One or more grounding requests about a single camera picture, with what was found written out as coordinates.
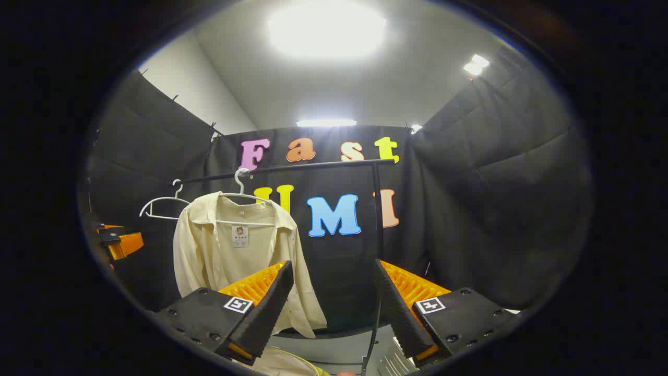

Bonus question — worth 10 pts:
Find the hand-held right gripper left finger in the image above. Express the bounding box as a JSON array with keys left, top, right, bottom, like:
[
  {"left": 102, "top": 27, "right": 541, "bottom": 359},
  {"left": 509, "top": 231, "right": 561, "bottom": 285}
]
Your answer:
[{"left": 155, "top": 260, "right": 294, "bottom": 366}]

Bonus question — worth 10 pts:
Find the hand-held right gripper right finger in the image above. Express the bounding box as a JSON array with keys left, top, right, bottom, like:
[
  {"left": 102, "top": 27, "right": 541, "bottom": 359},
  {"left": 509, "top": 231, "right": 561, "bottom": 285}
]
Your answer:
[{"left": 373, "top": 258, "right": 522, "bottom": 367}]

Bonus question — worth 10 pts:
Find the white yellow-rimmed laundry hamper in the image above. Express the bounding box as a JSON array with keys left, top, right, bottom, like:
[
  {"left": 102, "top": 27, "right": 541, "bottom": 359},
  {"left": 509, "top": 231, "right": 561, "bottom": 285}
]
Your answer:
[{"left": 237, "top": 346, "right": 332, "bottom": 376}]

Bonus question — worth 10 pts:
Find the cream shirt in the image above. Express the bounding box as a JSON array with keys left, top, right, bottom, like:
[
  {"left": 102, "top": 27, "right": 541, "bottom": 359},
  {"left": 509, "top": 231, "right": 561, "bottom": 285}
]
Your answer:
[{"left": 173, "top": 192, "right": 328, "bottom": 339}]

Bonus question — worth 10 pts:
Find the empty white clothes hanger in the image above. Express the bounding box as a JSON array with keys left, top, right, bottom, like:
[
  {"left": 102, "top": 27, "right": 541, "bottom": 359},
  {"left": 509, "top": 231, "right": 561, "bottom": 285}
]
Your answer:
[{"left": 139, "top": 179, "right": 191, "bottom": 221}]

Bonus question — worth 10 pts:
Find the black clothes rack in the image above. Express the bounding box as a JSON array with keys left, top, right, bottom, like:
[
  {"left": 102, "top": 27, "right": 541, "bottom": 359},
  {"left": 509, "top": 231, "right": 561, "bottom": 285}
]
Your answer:
[{"left": 177, "top": 158, "right": 397, "bottom": 376}]

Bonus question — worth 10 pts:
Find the large ceiling light panel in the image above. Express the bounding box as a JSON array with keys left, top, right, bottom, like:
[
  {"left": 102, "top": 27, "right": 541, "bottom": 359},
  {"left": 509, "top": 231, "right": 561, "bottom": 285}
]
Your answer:
[{"left": 269, "top": 3, "right": 387, "bottom": 58}]

